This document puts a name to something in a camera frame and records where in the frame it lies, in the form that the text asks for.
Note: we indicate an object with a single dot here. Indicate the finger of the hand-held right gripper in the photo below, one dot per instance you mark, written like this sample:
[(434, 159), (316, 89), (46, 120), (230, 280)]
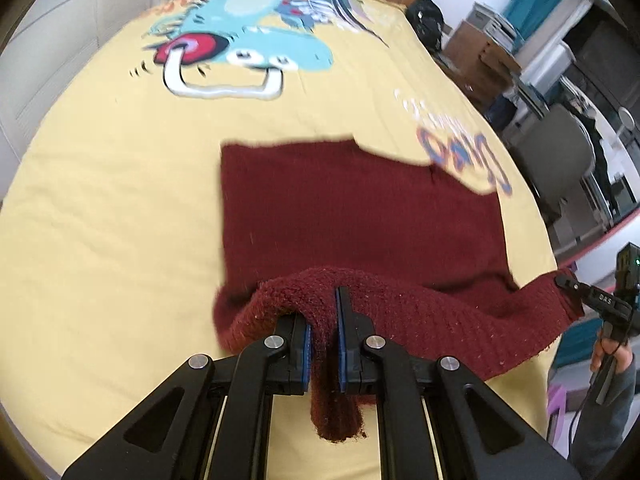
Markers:
[(582, 291)]

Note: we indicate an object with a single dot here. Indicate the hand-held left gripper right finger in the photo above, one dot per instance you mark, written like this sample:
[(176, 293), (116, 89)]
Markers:
[(341, 340)]

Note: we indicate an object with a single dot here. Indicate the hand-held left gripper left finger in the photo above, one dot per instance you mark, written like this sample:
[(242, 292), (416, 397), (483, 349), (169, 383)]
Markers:
[(302, 355)]

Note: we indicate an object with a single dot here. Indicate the dark red knit sweater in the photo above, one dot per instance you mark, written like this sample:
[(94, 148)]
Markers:
[(350, 210)]

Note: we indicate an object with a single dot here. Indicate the person's right forearm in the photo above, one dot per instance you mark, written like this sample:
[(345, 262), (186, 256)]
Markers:
[(610, 425)]

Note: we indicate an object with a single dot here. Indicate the person's right hand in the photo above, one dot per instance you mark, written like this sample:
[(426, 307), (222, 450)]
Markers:
[(625, 360)]

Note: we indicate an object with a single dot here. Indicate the teal storage box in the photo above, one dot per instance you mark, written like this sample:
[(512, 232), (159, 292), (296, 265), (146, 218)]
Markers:
[(575, 345)]

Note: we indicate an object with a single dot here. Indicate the purple stool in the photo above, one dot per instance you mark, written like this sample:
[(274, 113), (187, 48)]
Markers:
[(556, 400)]

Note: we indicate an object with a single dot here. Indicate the grey chair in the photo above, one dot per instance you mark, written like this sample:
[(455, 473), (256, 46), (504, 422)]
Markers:
[(555, 145)]

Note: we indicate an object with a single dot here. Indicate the yellow cartoon printed blanket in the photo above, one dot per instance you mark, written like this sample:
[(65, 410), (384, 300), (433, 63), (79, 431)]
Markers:
[(100, 210)]

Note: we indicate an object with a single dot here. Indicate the brown wooden cabinet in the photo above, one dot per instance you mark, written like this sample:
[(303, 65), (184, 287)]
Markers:
[(480, 60)]

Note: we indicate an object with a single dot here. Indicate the black backpack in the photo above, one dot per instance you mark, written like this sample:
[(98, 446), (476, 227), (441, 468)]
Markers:
[(425, 17)]

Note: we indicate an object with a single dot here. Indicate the white wardrobe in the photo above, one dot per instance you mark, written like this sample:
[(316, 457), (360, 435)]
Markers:
[(60, 35)]

